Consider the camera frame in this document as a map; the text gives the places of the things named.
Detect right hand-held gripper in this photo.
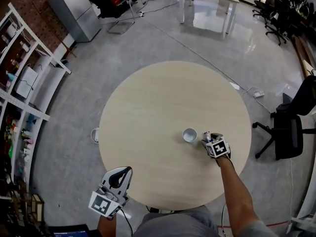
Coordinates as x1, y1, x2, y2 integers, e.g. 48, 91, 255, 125
200, 132, 232, 160

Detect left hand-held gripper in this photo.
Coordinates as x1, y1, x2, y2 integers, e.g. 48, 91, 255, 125
88, 166, 134, 220

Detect white paper cup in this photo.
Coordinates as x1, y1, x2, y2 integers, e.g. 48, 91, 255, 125
182, 128, 198, 143

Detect person's right forearm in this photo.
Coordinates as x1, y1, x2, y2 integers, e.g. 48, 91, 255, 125
218, 156, 263, 237

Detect person's left forearm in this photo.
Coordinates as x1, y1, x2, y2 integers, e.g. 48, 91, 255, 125
97, 214, 118, 237

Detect round beige table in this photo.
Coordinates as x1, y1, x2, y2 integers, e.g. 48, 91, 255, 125
98, 60, 253, 211

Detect person's grey shorts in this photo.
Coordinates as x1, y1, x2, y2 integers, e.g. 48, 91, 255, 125
133, 205, 221, 237

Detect black tablet with timer screen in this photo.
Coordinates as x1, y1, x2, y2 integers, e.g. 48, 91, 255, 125
47, 223, 90, 237

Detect black office chair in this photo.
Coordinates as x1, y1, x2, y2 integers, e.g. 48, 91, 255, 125
265, 0, 292, 47
252, 75, 316, 161
252, 0, 279, 24

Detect low wooden platform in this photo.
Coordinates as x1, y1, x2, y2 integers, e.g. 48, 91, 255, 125
293, 36, 316, 77

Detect white storage shelf rack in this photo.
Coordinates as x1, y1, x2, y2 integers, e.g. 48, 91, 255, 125
0, 2, 73, 200

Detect white box device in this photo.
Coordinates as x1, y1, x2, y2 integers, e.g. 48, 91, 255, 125
14, 67, 39, 99

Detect black cantilever chair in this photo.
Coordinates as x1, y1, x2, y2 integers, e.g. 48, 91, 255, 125
89, 0, 136, 35

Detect grey metal cabinet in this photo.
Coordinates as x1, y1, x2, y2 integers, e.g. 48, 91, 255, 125
47, 0, 103, 43

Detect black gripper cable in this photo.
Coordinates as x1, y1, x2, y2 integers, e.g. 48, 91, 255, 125
220, 202, 227, 235
120, 207, 134, 237

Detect wooden frame box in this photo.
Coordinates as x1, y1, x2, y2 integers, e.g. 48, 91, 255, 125
30, 194, 45, 222

